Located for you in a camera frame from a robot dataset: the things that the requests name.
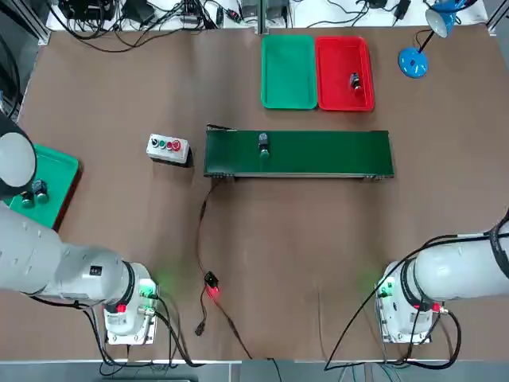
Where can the white button control box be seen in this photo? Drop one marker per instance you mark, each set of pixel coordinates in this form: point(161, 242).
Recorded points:
point(167, 153)

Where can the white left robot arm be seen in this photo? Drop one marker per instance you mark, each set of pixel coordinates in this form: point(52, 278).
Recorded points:
point(40, 254)

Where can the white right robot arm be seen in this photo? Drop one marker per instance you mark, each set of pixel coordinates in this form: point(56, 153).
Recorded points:
point(457, 270)

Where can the green conveyor belt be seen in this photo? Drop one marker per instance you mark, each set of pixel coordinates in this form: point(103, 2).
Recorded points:
point(302, 159)

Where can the black electronics box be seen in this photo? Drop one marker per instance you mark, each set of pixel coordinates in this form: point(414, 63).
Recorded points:
point(87, 8)

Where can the green plastic tray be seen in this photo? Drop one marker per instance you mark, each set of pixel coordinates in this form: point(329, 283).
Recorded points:
point(288, 71)
point(55, 179)

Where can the grey finned power supply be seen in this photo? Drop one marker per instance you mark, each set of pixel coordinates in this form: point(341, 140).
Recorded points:
point(251, 8)
point(277, 8)

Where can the blue desk lamp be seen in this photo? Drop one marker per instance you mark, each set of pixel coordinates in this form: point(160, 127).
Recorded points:
point(413, 63)

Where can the black power adapter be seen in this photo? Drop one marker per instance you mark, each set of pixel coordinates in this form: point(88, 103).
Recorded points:
point(377, 3)
point(402, 10)

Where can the black switch module red light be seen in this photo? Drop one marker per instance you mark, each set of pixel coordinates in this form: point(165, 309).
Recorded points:
point(211, 279)

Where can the aluminium frame post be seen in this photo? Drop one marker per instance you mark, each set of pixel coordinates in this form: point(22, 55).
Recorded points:
point(263, 16)

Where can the aluminium frame profile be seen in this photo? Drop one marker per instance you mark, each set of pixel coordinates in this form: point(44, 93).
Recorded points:
point(37, 24)
point(497, 18)

